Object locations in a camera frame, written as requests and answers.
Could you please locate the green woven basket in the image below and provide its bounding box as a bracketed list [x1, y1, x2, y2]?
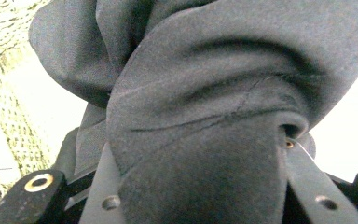
[0, 0, 55, 200]

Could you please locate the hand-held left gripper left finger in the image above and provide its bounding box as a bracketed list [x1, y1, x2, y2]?
[78, 143, 129, 224]

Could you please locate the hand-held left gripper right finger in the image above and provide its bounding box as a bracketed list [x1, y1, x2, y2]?
[283, 136, 358, 224]

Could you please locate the black garment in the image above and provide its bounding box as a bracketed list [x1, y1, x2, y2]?
[27, 0, 358, 224]

